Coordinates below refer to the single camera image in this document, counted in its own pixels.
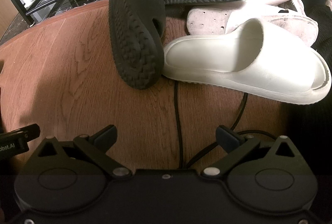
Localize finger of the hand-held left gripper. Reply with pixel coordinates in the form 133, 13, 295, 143
0, 124, 41, 142

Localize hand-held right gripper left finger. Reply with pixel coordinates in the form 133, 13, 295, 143
38, 125, 133, 179

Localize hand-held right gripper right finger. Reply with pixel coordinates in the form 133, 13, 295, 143
201, 125, 296, 178

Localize cream foam slide sandal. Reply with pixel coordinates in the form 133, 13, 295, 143
163, 18, 332, 106

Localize wood-grain floor mat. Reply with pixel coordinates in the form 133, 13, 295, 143
0, 0, 332, 178

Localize brown cardboard panel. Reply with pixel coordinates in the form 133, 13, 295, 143
0, 0, 12, 35

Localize person's black-clad leg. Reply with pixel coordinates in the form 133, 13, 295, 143
308, 0, 332, 59

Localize black cable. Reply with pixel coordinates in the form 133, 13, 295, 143
174, 81, 185, 170
185, 93, 276, 168

